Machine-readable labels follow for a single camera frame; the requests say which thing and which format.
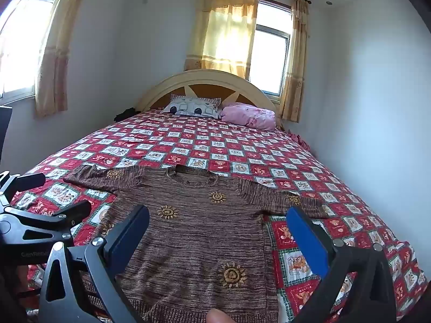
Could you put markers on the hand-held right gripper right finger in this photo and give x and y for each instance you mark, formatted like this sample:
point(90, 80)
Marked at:
point(309, 242)

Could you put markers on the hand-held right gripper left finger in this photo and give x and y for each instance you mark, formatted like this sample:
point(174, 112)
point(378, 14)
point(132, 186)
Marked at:
point(129, 237)

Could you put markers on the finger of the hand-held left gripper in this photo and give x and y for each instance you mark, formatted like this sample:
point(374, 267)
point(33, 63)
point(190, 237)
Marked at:
point(23, 180)
point(64, 217)

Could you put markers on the brown knitted sweater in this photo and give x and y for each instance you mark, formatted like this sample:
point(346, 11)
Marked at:
point(202, 239)

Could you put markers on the person's right hand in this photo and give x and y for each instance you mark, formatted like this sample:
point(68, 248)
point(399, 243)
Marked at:
point(218, 318)

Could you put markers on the dark furniture edge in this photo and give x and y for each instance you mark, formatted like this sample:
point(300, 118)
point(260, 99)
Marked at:
point(4, 131)

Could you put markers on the red checkered bedspread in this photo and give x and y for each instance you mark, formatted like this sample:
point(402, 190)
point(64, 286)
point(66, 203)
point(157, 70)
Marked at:
point(188, 141)

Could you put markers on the dark cloth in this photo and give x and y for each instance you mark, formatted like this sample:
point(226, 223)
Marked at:
point(126, 114)

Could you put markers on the window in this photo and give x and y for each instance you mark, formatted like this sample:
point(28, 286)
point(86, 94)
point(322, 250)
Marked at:
point(271, 53)
point(20, 50)

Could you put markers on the pink pillow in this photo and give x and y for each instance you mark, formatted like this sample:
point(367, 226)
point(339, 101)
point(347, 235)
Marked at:
point(249, 116)

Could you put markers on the white patterned pillow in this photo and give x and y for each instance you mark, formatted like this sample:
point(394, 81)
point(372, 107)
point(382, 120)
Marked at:
point(192, 107)

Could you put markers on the cream wooden headboard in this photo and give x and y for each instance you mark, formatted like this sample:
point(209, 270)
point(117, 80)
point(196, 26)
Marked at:
point(208, 80)

